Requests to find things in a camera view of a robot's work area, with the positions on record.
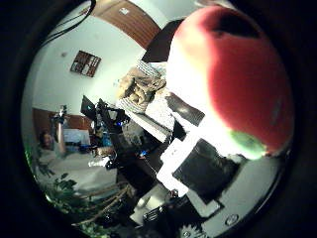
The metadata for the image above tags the red round plush toy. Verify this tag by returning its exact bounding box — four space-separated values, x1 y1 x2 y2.
165 5 295 161

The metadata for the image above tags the black plastic container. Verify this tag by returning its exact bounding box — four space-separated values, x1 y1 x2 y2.
171 138 241 204

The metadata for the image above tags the beige plush pile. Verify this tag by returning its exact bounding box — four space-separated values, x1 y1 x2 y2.
117 66 167 107

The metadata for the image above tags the black monitor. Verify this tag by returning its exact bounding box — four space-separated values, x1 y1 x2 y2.
79 94 98 121

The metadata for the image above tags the green leafy plant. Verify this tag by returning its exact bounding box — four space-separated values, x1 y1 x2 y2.
31 145 110 238

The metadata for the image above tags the brown wooden door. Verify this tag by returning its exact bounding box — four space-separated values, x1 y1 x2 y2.
91 0 161 50

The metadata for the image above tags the dark framed wall picture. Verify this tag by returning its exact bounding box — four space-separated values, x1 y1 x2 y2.
69 50 102 78

